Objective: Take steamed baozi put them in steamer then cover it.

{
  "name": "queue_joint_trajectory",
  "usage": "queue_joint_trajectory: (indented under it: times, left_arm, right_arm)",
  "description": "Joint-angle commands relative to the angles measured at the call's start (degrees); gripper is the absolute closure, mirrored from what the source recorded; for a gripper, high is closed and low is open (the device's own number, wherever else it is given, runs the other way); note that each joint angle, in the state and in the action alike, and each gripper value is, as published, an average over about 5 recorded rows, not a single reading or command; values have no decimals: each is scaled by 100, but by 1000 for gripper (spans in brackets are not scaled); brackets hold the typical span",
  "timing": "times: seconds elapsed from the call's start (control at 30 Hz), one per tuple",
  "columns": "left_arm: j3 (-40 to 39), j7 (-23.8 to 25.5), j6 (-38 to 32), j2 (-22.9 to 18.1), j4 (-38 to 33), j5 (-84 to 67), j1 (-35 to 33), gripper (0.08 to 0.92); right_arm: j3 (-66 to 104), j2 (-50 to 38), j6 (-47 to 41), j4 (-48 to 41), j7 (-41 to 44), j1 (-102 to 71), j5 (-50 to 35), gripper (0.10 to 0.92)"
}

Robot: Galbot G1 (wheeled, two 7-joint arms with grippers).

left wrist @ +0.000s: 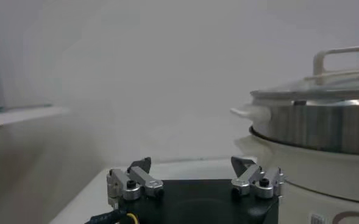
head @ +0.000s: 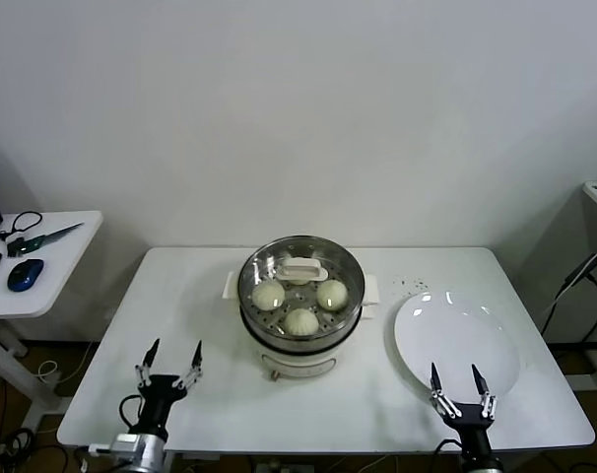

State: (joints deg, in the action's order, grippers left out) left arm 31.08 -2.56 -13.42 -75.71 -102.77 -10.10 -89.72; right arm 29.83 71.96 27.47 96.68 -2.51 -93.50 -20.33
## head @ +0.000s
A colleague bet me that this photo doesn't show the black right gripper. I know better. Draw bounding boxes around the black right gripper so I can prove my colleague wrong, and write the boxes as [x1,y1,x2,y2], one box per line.
[429,362,498,457]

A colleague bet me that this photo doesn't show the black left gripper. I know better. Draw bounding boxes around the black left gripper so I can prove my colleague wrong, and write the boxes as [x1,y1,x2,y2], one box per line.
[133,337,204,436]

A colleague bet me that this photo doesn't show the round glass pot lid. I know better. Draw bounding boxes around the round glass pot lid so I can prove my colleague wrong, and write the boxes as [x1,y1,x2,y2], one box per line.
[237,236,366,316]

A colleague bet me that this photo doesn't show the large white plate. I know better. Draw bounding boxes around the large white plate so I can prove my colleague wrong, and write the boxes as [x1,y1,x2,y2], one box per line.
[392,290,521,406]

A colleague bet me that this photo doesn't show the scattered dark crumbs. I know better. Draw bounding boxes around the scattered dark crumbs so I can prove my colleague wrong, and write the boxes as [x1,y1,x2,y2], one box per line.
[391,277,428,293]

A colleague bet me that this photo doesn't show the white electric cooker pot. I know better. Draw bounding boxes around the white electric cooker pot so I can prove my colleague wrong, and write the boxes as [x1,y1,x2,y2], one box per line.
[238,303,379,383]

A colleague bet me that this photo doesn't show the white side table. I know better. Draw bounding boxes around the white side table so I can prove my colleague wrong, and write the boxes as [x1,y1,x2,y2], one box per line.
[0,210,104,435]

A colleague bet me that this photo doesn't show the blue computer mouse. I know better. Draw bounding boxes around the blue computer mouse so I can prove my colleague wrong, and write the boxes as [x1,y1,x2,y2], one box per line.
[6,257,45,293]

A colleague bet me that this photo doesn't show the green and black tool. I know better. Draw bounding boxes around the green and black tool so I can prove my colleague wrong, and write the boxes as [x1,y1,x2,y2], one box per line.
[6,222,86,258]

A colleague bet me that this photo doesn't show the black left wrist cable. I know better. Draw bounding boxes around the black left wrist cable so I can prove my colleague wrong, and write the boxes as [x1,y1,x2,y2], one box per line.
[118,392,147,436]

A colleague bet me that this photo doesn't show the white floor cable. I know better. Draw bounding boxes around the white floor cable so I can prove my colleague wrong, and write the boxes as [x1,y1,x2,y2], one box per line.
[35,339,96,384]

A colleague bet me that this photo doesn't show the black floor cable coil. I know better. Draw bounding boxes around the black floor cable coil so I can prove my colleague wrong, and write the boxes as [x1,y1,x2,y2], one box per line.
[0,427,71,473]

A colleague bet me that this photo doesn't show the black power cable with adapter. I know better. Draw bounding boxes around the black power cable with adapter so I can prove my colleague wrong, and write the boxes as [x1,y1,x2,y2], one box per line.
[539,240,597,346]

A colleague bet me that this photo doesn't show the black looped cable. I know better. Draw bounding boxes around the black looped cable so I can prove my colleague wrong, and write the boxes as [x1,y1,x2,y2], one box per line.
[0,211,43,242]

